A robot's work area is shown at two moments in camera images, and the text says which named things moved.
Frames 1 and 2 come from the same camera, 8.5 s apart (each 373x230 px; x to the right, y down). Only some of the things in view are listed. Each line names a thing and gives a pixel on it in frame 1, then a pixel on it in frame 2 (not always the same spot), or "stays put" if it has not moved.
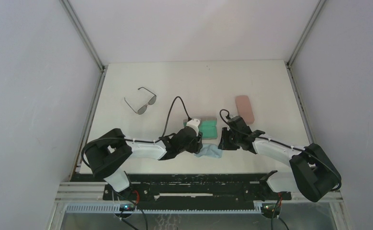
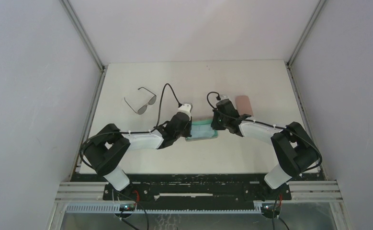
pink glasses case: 245,108 stays put
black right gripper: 225,139 to 214,121
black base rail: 195,187 stays put
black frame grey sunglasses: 142,109 stays put
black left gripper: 199,142 to 187,126
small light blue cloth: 210,150 to 201,130
